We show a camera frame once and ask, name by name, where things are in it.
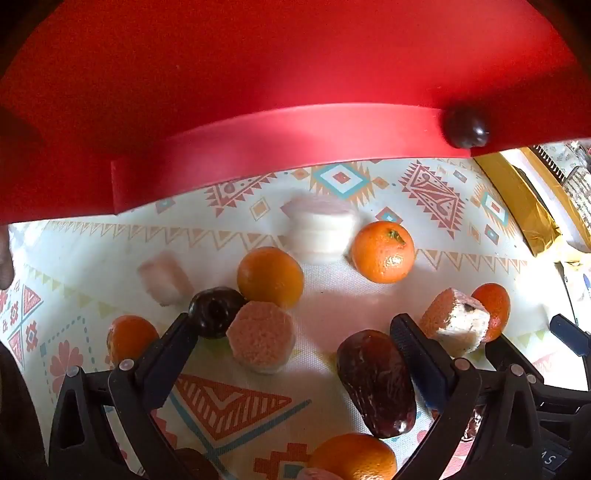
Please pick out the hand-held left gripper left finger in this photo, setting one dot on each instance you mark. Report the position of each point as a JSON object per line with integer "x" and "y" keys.
{"x": 168, "y": 369}

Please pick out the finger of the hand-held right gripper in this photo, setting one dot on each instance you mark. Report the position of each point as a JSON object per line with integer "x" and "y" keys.
{"x": 503, "y": 351}
{"x": 570, "y": 330}

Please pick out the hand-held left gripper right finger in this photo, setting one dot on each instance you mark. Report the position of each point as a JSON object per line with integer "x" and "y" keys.
{"x": 415, "y": 357}

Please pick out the mandarin orange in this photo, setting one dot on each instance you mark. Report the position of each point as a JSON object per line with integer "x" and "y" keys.
{"x": 131, "y": 339}
{"x": 496, "y": 307}
{"x": 353, "y": 457}
{"x": 383, "y": 251}
{"x": 270, "y": 277}

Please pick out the pink white cake slice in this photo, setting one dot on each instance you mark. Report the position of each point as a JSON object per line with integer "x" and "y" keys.
{"x": 455, "y": 323}

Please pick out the dark round plum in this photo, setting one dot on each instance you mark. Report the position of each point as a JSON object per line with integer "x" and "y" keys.
{"x": 466, "y": 127}
{"x": 214, "y": 311}

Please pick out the small pink white cake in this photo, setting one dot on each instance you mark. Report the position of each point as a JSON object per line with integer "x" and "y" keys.
{"x": 164, "y": 279}

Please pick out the white pink round cake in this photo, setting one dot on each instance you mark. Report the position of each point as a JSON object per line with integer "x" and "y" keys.
{"x": 318, "y": 228}

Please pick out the red box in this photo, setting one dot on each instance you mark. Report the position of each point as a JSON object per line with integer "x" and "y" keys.
{"x": 277, "y": 69}

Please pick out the patterned tablecloth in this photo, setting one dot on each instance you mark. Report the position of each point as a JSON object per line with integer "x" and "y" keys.
{"x": 258, "y": 401}

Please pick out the pink round sponge cake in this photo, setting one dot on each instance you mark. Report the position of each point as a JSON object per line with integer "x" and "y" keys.
{"x": 261, "y": 339}

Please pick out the yellow gold box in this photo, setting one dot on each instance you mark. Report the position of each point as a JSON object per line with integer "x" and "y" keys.
{"x": 526, "y": 207}

